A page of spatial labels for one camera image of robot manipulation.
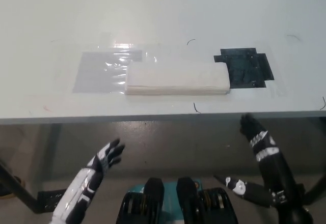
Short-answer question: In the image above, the black tape patch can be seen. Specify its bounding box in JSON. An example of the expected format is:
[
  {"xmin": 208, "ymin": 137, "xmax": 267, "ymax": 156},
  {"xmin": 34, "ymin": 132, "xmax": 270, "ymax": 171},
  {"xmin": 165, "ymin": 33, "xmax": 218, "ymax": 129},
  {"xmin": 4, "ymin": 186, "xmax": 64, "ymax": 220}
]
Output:
[{"xmin": 213, "ymin": 47, "xmax": 276, "ymax": 90}]

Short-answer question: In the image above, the black metal stand bar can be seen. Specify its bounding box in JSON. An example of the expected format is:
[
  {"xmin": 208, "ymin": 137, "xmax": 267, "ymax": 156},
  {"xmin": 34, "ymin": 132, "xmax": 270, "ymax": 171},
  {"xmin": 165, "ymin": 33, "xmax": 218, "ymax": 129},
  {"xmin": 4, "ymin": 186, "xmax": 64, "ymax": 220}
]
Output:
[
  {"xmin": 0, "ymin": 157, "xmax": 68, "ymax": 216},
  {"xmin": 304, "ymin": 167, "xmax": 326, "ymax": 206}
]

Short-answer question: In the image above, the clear plastic bag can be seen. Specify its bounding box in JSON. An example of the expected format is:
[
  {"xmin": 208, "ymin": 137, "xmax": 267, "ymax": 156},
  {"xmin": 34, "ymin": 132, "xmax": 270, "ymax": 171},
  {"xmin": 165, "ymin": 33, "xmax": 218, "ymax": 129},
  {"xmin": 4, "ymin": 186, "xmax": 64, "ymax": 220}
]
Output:
[{"xmin": 72, "ymin": 49, "xmax": 143, "ymax": 94}]

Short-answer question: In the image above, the white napkin stack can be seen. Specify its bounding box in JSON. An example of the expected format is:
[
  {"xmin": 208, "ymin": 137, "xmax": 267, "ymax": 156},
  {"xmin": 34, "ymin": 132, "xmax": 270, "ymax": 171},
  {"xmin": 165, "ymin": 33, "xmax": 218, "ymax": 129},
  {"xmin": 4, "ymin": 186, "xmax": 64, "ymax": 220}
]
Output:
[{"xmin": 125, "ymin": 61, "xmax": 231, "ymax": 96}]

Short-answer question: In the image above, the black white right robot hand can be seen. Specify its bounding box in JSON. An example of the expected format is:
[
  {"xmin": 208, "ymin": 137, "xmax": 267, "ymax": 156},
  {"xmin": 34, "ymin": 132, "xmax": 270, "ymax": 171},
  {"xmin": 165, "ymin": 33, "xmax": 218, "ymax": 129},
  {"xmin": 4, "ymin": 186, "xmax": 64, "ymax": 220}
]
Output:
[{"xmin": 213, "ymin": 114, "xmax": 307, "ymax": 207}]

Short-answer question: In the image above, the black teal robot body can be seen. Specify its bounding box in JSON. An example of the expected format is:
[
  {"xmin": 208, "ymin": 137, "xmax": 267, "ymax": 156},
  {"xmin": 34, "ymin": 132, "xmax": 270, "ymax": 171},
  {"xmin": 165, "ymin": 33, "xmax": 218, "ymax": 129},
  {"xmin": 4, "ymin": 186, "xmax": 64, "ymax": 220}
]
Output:
[{"xmin": 116, "ymin": 176, "xmax": 243, "ymax": 224}]

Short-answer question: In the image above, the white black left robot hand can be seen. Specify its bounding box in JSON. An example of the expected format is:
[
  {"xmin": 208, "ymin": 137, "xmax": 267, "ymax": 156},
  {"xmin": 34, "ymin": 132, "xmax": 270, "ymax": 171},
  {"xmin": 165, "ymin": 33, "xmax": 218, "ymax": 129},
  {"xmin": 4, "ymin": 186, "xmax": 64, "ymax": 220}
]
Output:
[{"xmin": 51, "ymin": 139, "xmax": 126, "ymax": 224}]

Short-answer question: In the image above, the grey table leg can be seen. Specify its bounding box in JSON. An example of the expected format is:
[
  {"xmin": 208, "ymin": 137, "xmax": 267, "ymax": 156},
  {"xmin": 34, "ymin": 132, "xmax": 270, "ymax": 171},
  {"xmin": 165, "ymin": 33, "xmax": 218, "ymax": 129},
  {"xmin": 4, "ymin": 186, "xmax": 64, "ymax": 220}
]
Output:
[{"xmin": 37, "ymin": 123, "xmax": 63, "ymax": 192}]

